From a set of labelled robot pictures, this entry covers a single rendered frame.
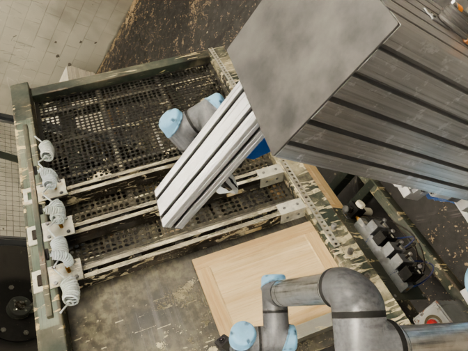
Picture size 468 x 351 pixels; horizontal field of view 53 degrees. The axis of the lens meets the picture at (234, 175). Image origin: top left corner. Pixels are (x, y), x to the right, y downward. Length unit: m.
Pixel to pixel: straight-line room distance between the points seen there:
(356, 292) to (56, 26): 6.49
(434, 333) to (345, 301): 0.23
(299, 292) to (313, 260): 0.83
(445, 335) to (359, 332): 0.23
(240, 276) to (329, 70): 1.45
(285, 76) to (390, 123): 0.17
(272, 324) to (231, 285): 0.60
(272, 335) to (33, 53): 6.48
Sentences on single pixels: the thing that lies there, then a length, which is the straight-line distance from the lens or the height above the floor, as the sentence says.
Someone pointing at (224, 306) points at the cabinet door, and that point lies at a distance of 1.93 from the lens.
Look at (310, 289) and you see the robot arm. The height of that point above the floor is 1.61.
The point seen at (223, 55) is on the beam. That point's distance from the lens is 3.09.
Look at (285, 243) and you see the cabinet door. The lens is 2.10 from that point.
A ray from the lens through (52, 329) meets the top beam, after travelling 1.93.
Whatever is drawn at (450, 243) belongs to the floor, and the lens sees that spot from 2.80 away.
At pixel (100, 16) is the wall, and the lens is 7.12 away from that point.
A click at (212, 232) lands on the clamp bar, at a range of 2.05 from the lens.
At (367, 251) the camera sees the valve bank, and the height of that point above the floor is 0.77.
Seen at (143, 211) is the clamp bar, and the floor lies 1.50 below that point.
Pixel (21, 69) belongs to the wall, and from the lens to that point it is 7.65.
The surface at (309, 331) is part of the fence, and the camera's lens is 1.88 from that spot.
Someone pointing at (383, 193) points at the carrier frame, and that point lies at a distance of 2.82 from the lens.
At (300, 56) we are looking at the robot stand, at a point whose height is 2.03.
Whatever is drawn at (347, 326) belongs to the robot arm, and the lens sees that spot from 1.06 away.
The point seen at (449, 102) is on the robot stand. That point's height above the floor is 1.82.
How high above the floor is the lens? 2.48
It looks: 37 degrees down
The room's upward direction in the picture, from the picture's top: 80 degrees counter-clockwise
